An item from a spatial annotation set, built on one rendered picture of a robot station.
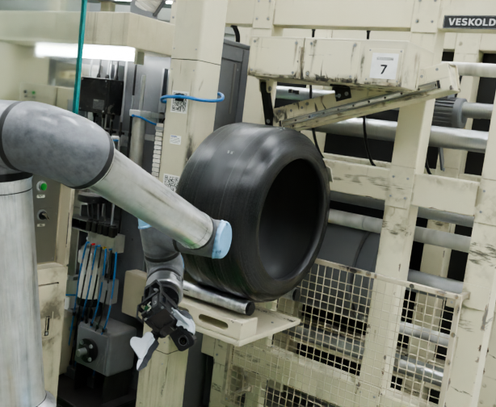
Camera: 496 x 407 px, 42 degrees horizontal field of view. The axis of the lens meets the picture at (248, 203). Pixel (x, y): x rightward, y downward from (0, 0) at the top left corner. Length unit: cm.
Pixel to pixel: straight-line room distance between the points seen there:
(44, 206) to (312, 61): 104
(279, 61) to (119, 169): 129
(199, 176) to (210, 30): 56
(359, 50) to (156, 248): 101
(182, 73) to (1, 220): 124
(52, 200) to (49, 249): 17
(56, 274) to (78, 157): 131
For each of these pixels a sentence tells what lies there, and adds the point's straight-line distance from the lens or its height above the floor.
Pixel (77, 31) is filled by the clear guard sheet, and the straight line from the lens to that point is 232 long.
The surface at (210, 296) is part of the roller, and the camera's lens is 211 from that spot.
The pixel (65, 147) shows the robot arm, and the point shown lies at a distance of 107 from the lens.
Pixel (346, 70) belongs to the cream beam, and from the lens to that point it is 222.
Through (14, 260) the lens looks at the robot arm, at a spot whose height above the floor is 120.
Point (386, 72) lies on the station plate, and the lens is 215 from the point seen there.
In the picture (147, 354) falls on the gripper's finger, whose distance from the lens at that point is 147.
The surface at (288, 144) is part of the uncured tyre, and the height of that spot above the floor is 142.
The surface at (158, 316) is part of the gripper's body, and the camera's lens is 147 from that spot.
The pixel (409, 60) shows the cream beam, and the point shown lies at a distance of 217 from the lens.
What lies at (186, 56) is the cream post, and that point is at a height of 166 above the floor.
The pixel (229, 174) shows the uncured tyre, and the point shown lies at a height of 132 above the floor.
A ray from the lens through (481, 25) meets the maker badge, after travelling 241.
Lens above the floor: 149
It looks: 8 degrees down
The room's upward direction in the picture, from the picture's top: 7 degrees clockwise
